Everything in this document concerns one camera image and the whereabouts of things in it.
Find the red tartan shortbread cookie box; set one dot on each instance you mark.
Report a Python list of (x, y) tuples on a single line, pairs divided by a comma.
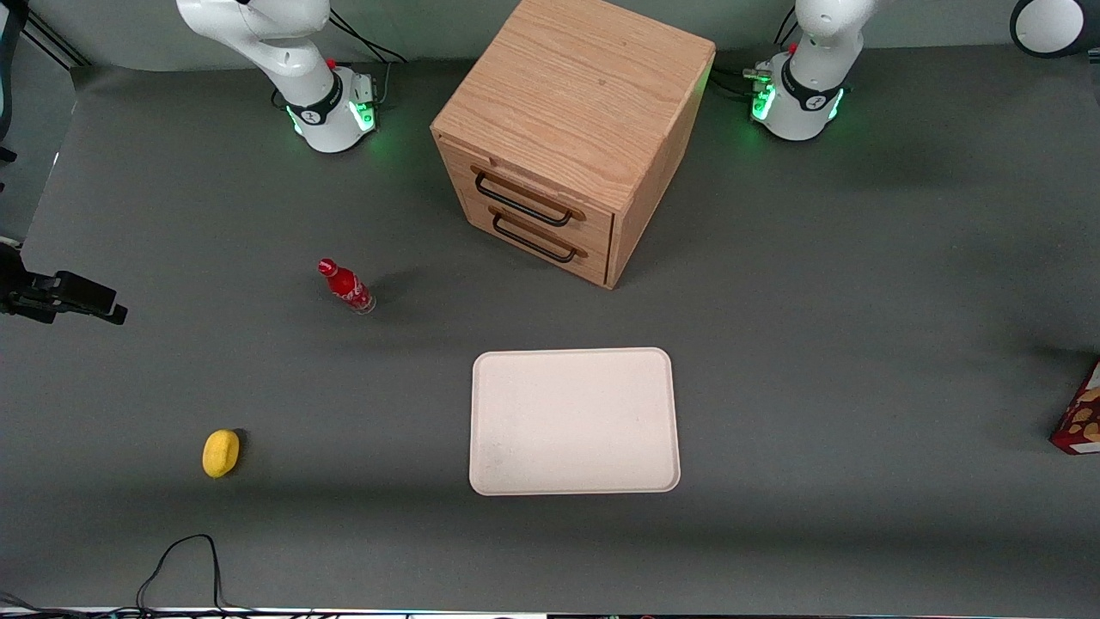
[(1081, 421)]

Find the wooden drawer cabinet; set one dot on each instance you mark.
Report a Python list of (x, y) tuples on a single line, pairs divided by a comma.
[(576, 86)]

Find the red cola bottle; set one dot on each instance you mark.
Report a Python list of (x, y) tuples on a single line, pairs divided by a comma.
[(346, 287)]

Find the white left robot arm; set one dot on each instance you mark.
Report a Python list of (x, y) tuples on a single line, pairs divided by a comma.
[(808, 94)]

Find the yellow lemon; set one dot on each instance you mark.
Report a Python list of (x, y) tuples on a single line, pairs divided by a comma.
[(220, 453)]

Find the white rectangular tray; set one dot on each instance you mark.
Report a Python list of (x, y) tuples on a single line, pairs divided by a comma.
[(574, 421)]

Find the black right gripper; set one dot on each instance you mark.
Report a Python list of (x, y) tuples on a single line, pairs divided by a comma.
[(19, 293)]

